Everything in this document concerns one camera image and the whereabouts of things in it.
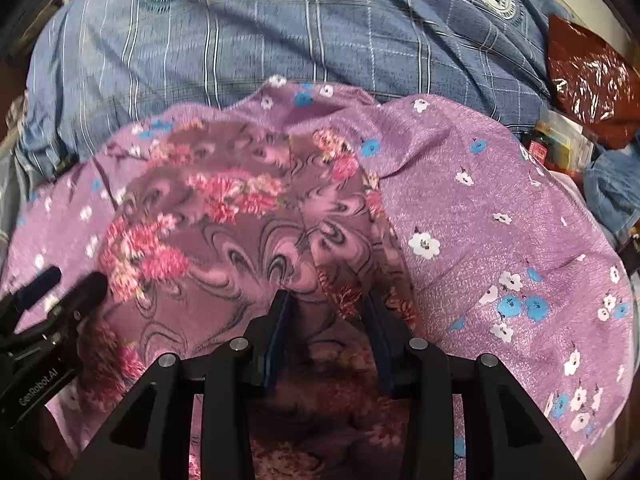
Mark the blue denim cloth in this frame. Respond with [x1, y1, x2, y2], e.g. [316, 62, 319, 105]
[582, 145, 640, 246]

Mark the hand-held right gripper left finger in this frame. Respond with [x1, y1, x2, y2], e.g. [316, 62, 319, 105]
[82, 289, 296, 480]

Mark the blue plaid blanket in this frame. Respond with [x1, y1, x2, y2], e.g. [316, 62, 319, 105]
[15, 0, 576, 181]

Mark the clear plastic packet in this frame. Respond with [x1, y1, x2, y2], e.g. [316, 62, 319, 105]
[520, 107, 596, 171]

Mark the purple flower print bedsheet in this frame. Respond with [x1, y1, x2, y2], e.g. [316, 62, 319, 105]
[0, 77, 636, 480]

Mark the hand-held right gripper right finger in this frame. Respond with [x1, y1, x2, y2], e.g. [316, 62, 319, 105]
[362, 292, 586, 480]

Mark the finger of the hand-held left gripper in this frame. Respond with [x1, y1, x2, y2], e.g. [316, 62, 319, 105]
[0, 266, 63, 333]
[15, 272, 109, 346]

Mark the mauve swirl floral garment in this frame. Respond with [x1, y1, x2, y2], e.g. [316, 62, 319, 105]
[65, 120, 466, 480]

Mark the red-brown plastic bag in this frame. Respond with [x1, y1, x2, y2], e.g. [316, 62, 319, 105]
[546, 14, 640, 150]

